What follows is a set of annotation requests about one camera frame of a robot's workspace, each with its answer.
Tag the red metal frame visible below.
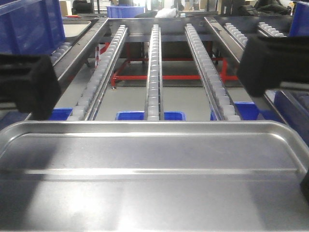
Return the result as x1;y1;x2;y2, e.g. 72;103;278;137
96;43;239;87

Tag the blue bin below right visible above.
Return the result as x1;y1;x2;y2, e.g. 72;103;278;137
210;89;309;145

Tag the blue bin below left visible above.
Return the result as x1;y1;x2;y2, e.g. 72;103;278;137
0;108;72;130

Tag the right white roller track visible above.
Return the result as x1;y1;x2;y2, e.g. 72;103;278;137
185;24;242;121

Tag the far right roller track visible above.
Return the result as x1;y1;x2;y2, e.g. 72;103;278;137
258;22;286;38

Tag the beige tray far left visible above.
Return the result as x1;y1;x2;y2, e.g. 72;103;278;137
63;20;91;39

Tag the silver ribbed metal tray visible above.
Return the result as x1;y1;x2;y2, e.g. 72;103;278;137
0;121;309;232

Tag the steel right divider rail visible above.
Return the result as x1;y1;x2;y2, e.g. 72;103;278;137
205;16;288;125

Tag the blue crate right edge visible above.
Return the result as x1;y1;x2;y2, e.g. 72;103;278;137
289;1;309;37

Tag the left white roller track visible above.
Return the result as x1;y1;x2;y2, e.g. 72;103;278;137
67;25;128;121

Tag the middle white roller track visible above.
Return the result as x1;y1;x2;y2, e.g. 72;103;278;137
144;24;164;121

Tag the right lane roller track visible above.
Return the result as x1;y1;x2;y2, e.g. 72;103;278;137
224;22;248;48

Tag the blue bin below centre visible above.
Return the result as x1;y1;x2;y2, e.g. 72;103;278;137
115;111;186;121

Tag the large blue crate upper left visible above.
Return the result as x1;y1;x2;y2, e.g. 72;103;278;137
0;0;65;55

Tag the far left lane roller track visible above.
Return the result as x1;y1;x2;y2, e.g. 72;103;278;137
50;42;72;65

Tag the blue bin below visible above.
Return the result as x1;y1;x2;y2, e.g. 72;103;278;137
210;89;309;145
115;111;186;121
0;108;72;130

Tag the steel divider rail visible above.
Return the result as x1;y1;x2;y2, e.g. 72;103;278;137
53;18;109;93
205;16;288;125

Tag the steel left divider rail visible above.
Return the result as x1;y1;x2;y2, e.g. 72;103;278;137
53;18;109;93

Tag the lane roller track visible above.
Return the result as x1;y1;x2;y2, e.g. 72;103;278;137
50;42;72;65
224;22;248;48

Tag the white roller track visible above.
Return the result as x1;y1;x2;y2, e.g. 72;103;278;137
67;25;128;121
185;24;242;121
144;24;164;121

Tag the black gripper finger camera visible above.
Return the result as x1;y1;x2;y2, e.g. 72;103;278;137
0;54;61;120
237;36;309;97
300;171;309;203

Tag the far blue bin background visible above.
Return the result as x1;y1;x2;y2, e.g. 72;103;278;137
107;6;145;18

